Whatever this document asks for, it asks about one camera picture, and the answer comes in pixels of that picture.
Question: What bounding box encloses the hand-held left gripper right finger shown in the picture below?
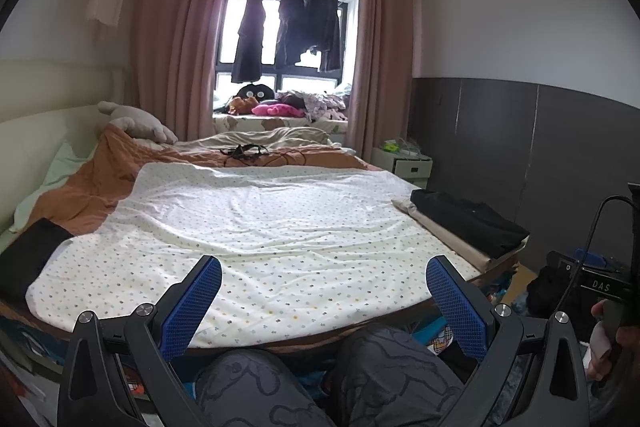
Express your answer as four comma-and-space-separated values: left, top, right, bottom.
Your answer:
425, 254, 593, 427

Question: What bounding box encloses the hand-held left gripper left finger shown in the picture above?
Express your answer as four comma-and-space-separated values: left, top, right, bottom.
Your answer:
56, 254, 223, 427

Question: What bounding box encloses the black button shirt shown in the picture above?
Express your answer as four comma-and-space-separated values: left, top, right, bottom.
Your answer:
410, 189, 531, 258

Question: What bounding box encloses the black clothes pile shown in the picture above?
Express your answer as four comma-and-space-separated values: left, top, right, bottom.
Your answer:
525, 264, 586, 323

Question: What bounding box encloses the pile of mixed clothes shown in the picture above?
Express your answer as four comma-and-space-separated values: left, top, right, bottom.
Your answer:
277, 82, 351, 122

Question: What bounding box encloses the person's right hand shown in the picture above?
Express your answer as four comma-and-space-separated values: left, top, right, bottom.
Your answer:
587, 299, 640, 375

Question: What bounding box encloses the person's right leg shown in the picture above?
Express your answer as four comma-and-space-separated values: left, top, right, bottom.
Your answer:
327, 324, 466, 427

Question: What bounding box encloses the person's leg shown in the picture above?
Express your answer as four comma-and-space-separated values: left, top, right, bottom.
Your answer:
327, 324, 466, 427
192, 348, 336, 427

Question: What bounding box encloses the person's left leg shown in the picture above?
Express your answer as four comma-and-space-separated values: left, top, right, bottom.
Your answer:
192, 348, 336, 427

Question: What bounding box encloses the white polka dot sheet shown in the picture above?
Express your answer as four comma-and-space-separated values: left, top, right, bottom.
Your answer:
25, 162, 506, 350

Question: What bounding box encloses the white nightstand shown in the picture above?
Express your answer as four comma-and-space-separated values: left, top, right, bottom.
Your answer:
371, 147, 433, 192

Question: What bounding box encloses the orange blanket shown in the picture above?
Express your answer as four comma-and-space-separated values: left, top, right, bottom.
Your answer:
12, 127, 381, 238

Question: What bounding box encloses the cartoon print bed sheet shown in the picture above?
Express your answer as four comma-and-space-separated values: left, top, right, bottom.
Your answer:
0, 252, 521, 408

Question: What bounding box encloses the dark cloth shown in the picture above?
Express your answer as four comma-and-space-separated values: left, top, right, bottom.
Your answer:
0, 218, 76, 308

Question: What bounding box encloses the beige window seat cushion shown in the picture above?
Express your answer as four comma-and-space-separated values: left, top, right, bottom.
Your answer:
212, 113, 348, 140

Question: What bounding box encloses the beige duvet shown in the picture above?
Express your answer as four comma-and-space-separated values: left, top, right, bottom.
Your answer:
177, 127, 356, 155

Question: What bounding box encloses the light green sheet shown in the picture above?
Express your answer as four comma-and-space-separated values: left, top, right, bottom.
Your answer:
10, 139, 98, 233

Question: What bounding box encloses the grey plush toy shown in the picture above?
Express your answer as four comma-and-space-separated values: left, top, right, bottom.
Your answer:
97, 101, 178, 144

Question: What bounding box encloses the brown plush toy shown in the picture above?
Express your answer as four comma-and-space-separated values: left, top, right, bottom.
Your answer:
227, 96, 261, 115

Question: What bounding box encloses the pink plush toy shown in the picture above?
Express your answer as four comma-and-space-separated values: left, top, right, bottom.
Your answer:
251, 103, 305, 118

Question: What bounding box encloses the black plush toy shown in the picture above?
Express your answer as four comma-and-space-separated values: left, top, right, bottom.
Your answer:
236, 83, 277, 104

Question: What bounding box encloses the cream padded headboard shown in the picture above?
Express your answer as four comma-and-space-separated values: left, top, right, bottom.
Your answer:
0, 59, 131, 228

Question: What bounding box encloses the black framed window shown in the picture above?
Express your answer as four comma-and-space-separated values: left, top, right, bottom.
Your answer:
215, 0, 361, 108

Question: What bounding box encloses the pink curtain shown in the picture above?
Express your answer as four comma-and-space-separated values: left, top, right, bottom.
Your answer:
345, 0, 423, 158
125, 0, 236, 142

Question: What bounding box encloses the dark hanging garment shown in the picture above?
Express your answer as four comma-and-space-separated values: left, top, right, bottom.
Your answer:
277, 0, 308, 68
305, 0, 346, 72

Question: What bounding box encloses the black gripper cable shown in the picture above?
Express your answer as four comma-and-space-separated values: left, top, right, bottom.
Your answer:
557, 194, 631, 313

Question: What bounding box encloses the black cable bundle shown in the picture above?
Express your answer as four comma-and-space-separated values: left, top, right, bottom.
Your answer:
220, 144, 311, 168

